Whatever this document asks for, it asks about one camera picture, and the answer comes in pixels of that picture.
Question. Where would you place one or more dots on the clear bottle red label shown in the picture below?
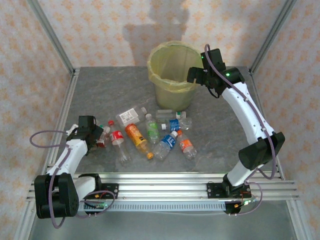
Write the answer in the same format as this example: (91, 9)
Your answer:
(102, 142)

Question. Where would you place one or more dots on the clear bottle white barcode label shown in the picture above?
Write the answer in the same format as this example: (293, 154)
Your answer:
(127, 116)

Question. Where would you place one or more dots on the bin with yellow-green liner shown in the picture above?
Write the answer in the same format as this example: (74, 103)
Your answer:
(172, 100)

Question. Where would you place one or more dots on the orange label soda bottle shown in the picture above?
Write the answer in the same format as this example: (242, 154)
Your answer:
(186, 145)

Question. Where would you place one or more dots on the large blue label bottle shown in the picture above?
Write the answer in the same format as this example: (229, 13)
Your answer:
(167, 142)

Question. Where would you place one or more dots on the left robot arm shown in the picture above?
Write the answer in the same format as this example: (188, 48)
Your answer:
(67, 157)

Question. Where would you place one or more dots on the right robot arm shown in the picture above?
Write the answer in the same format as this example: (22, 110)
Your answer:
(247, 112)

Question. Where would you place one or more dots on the red label cola bottle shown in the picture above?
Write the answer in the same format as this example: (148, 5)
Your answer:
(117, 137)

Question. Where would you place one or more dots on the orange yellow plastic bottle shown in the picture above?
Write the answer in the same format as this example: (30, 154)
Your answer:
(136, 137)

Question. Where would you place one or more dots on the small clear bottle green cap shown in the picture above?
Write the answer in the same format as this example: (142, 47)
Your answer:
(178, 115)

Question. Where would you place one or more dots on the clear bottle without label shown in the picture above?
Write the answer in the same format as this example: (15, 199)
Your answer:
(165, 115)

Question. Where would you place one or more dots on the small blue label bottle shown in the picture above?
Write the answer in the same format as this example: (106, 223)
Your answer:
(174, 125)

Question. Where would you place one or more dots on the green label plastic bottle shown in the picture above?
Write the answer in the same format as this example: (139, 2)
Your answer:
(152, 130)

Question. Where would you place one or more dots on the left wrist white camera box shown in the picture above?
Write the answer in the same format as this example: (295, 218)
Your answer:
(72, 129)

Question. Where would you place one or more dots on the left aluminium side rail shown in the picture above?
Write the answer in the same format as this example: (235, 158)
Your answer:
(72, 85)

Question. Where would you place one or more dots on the aluminium side rail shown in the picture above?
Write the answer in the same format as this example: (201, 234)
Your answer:
(260, 100)
(72, 85)

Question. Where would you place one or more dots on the right aluminium side rail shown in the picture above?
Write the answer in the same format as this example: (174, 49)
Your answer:
(260, 100)

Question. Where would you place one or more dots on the right aluminium frame post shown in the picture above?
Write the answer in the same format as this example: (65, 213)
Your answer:
(272, 35)

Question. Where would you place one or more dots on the aluminium frame post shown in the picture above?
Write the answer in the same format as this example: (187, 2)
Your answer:
(272, 35)
(50, 32)

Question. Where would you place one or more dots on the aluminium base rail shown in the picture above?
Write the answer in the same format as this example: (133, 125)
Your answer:
(162, 187)

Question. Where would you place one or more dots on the left aluminium frame leg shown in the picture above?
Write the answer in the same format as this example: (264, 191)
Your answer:
(26, 222)

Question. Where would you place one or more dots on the aluminium frame leg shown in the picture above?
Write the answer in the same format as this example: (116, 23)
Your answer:
(26, 222)
(298, 220)

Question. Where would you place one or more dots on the left aluminium frame post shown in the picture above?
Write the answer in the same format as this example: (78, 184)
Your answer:
(50, 32)

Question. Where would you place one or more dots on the right aluminium frame leg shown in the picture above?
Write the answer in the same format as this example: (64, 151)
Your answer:
(298, 220)

